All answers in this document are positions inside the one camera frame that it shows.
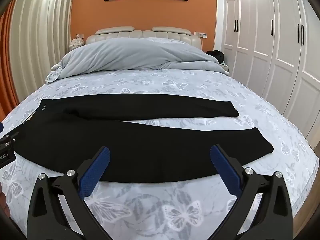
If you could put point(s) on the butterfly print bed sheet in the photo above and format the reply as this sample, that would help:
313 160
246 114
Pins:
175 85

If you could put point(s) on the black bag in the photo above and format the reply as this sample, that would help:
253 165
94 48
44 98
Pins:
216 55

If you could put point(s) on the person's left forearm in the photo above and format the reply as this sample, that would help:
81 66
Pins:
2 197

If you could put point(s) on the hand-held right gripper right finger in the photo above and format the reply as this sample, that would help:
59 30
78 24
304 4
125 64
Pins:
225 170

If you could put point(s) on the white wall switch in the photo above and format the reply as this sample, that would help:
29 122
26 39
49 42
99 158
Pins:
80 35

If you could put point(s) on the black pants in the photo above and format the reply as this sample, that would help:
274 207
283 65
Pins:
125 142

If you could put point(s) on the grey duvet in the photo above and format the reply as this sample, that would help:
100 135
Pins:
137 52

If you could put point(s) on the cream padded headboard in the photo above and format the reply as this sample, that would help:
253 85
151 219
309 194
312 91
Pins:
120 32

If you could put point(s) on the cream curtain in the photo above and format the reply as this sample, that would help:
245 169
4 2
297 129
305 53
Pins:
37 42

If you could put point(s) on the white flower decoration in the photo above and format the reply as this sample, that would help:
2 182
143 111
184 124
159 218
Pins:
76 43

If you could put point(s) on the white nightstand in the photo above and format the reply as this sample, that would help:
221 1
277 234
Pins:
225 67

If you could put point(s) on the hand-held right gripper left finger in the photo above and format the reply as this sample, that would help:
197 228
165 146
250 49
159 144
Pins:
96 172

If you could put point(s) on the white wardrobe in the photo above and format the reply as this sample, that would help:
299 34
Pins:
275 42

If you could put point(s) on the orange curtain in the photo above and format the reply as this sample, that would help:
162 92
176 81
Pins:
6 67

